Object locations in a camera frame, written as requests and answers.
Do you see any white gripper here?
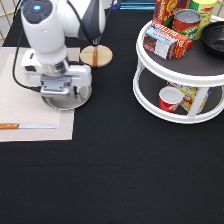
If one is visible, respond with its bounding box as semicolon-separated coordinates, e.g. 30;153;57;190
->
21;49;92;97

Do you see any round silver metal plate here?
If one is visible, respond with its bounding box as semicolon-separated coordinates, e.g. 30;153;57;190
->
41;86;92;110

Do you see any wooden handled fork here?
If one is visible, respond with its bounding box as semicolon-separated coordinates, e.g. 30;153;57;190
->
93;40;98;68

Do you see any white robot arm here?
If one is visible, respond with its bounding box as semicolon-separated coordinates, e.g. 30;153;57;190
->
21;0;106;97

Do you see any beige woven placemat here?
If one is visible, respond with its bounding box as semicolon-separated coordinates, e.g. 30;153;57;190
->
0;47;74;142

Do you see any round wooden coaster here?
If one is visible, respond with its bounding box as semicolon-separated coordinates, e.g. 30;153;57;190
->
80;45;113;68

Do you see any red chocolate pudding box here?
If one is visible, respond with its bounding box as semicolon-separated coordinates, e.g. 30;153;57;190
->
143;23;188;60

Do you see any red cup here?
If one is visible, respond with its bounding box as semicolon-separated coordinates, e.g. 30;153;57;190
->
159;86;184;113

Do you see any red orange food box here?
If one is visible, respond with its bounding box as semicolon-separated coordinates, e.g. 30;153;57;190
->
153;0;188;25

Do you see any yellow white food box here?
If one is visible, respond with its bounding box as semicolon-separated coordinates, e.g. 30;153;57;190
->
167;82;210;114

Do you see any white two-tier turntable rack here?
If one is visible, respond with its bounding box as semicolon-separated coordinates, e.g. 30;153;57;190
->
133;21;224;124

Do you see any red soup can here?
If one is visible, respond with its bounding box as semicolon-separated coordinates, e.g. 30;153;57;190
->
172;9;201;50

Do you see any black bowl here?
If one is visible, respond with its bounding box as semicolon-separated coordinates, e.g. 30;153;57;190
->
201;21;224;59

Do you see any yellow green canister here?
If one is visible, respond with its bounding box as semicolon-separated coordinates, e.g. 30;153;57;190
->
189;0;217;40

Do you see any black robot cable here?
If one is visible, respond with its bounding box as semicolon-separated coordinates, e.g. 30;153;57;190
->
11;0;42;92

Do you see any wooden handled knife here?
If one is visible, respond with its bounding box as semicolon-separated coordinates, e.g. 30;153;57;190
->
0;123;57;129

